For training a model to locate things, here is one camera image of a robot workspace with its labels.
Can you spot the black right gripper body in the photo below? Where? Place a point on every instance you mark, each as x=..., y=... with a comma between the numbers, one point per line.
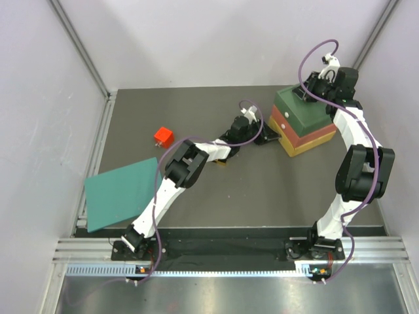
x=319, y=87

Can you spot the teal flat board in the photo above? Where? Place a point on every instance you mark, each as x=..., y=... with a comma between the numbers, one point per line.
x=120, y=194

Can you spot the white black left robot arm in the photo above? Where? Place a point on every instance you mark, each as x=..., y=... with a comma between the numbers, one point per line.
x=183, y=170

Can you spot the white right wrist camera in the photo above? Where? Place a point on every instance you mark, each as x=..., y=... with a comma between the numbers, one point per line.
x=332, y=65

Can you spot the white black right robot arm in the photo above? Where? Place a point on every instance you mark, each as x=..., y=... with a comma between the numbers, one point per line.
x=365, y=170

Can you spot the yellow bottom drawer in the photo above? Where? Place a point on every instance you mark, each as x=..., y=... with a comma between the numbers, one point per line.
x=293, y=151

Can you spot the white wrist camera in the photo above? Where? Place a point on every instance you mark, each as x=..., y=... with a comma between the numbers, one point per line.
x=250, y=113
x=332, y=65

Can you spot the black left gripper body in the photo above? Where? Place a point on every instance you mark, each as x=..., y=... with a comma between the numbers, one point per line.
x=260, y=140

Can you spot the red drawer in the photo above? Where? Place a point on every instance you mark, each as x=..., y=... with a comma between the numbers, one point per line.
x=290, y=133

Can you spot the red cube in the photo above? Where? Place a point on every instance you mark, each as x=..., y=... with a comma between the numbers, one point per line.
x=164, y=138

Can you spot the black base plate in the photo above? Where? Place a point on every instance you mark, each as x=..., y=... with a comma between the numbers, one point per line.
x=177, y=250

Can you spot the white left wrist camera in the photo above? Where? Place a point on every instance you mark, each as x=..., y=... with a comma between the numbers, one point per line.
x=250, y=113

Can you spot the aluminium frame rail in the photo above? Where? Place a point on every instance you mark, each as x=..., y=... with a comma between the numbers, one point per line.
x=92, y=257

